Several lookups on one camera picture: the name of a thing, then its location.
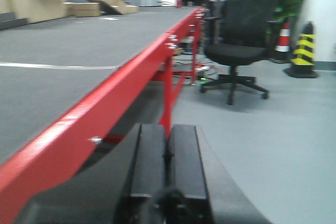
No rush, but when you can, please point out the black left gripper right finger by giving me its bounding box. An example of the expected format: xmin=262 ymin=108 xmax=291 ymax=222
xmin=167 ymin=124 xmax=213 ymax=223

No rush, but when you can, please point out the orange white traffic cone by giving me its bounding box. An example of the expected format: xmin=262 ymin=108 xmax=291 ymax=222
xmin=271 ymin=19 xmax=290 ymax=63

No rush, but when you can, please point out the yellow black striped bollard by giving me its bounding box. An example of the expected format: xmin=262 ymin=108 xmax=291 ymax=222
xmin=283 ymin=20 xmax=319 ymax=79

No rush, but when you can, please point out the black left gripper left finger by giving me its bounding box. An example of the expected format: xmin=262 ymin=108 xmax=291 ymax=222
xmin=113 ymin=124 xmax=166 ymax=223

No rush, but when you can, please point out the red table frame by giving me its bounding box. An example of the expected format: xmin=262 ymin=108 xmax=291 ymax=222
xmin=1 ymin=6 xmax=205 ymax=223

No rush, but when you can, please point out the flat cardboard box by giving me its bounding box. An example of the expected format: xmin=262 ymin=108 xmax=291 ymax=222
xmin=64 ymin=2 xmax=101 ymax=17

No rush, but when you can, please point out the tilted cardboard box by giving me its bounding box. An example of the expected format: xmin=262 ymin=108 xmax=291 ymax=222
xmin=86 ymin=0 xmax=139 ymax=15

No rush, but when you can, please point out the black office chair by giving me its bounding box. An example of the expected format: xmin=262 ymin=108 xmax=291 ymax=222
xmin=200 ymin=0 xmax=278 ymax=105

